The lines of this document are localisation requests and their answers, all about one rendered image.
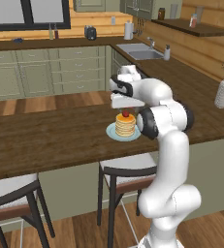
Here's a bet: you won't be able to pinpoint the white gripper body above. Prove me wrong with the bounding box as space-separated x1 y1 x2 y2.
111 93 147 110

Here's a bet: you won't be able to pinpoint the pancake stack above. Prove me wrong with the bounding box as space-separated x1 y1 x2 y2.
114 113 138 139

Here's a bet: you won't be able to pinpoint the light blue plate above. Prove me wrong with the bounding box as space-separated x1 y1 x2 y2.
106 121 143 142

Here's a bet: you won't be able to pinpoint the green cupboards under sink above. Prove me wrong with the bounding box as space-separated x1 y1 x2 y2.
111 47 141 80

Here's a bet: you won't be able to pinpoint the grey sink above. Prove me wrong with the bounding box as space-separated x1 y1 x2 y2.
115 42 166 62

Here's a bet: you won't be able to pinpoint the white cushioned dark bar stool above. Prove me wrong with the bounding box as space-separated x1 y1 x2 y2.
96 152 159 248
0 172 56 248

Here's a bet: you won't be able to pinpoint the white soap dispenser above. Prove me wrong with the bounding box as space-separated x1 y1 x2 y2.
163 44 172 62

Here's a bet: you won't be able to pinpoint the silver tap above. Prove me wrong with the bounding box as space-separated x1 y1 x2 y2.
145 36 157 49

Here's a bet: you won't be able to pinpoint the white paper towel roll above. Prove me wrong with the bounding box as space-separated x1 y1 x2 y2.
123 20 136 42

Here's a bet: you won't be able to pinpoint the hanging kitchen utensils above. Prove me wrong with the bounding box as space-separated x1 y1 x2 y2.
136 16 147 37

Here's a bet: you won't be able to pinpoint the black toaster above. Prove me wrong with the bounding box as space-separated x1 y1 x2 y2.
83 24 98 42

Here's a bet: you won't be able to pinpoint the green base cupboard run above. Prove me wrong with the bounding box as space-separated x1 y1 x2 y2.
0 45 107 102

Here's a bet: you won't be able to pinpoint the dark brown jar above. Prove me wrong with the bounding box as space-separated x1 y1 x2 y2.
157 7 167 21

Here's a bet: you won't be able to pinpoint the dark brown bottle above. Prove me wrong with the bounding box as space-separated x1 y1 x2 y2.
53 22 60 40

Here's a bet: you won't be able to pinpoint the dark wooden shelf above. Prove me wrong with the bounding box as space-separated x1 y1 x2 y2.
150 17 224 38

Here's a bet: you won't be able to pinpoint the grey glass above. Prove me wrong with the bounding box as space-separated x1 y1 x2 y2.
169 3 179 20

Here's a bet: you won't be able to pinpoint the grey-green bottle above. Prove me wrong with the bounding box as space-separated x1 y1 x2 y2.
48 22 54 41

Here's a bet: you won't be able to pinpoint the red and white shaker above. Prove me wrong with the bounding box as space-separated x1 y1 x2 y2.
188 13 199 29

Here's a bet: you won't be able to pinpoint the grey cup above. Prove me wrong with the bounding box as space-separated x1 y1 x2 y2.
195 6 205 21

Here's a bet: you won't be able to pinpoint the black framed window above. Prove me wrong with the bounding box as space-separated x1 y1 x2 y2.
0 0 72 33

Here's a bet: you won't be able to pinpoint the green wall cupboards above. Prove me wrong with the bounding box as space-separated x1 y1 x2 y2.
72 0 184 20

